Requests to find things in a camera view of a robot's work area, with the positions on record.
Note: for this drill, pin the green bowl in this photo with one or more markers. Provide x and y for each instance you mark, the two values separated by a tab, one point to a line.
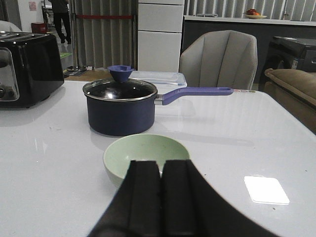
140	147

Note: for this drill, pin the fruit plate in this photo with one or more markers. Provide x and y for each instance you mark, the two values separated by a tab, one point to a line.
253	14

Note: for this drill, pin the person in dark clothes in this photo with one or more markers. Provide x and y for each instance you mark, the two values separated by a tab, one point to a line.
61	14

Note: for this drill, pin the black appliance right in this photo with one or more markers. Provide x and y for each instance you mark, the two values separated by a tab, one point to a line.
289	53

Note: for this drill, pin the red bin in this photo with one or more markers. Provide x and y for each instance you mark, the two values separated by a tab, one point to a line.
39	27

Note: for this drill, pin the dark blue saucepan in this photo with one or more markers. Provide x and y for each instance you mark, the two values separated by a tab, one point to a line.
126	118

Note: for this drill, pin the clear plastic storage box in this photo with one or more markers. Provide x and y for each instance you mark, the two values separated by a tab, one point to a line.
173	78

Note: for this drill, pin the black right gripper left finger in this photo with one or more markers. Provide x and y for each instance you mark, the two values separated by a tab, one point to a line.
135	209

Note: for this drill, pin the glass pot lid blue knob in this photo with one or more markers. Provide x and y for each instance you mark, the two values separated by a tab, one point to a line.
120	87

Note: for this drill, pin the grey upholstered chair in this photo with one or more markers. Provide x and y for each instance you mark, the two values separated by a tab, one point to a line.
221	59

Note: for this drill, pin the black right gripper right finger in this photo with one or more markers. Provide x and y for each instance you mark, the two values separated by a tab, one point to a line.
192	208

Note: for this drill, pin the white drawer cabinet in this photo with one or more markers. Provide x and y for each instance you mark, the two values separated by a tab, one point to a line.
159	35

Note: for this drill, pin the black chrome toaster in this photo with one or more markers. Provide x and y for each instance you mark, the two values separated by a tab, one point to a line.
30	68

